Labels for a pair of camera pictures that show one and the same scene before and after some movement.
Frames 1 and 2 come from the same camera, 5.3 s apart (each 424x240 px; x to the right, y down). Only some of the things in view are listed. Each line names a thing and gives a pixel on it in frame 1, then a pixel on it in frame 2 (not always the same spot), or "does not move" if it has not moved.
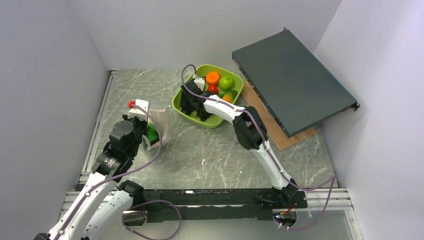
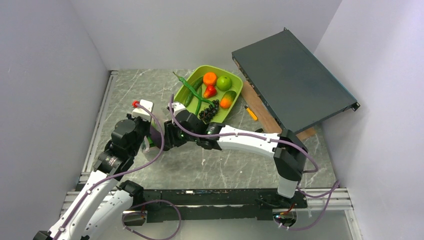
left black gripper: x=144 y=123 does not move
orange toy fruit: x=212 y=77 does not move
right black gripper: x=184 y=103 → x=171 y=140
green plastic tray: x=221 y=82 does not move
